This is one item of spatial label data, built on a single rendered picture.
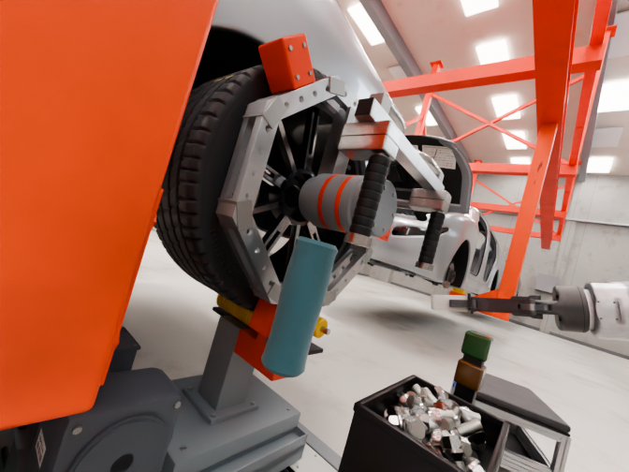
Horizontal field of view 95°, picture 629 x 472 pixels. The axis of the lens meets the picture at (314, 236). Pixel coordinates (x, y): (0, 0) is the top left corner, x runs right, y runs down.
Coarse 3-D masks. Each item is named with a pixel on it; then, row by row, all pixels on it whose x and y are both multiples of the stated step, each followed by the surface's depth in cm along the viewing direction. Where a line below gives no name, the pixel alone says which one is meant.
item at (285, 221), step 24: (288, 120) 90; (312, 120) 77; (288, 144) 73; (312, 144) 79; (288, 168) 75; (312, 168) 105; (288, 216) 77; (264, 240) 73; (288, 240) 108; (336, 240) 97
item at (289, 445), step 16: (288, 432) 90; (304, 432) 89; (256, 448) 80; (272, 448) 82; (288, 448) 82; (224, 464) 72; (240, 464) 73; (256, 464) 73; (272, 464) 78; (288, 464) 84
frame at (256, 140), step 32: (288, 96) 57; (320, 96) 63; (352, 96) 71; (256, 128) 53; (256, 160) 54; (224, 192) 56; (256, 192) 55; (224, 224) 56; (256, 256) 58; (352, 256) 92; (256, 288) 64
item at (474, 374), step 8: (456, 368) 50; (464, 368) 49; (472, 368) 48; (480, 368) 47; (456, 376) 49; (464, 376) 48; (472, 376) 48; (480, 376) 47; (464, 384) 48; (472, 384) 48; (480, 384) 47
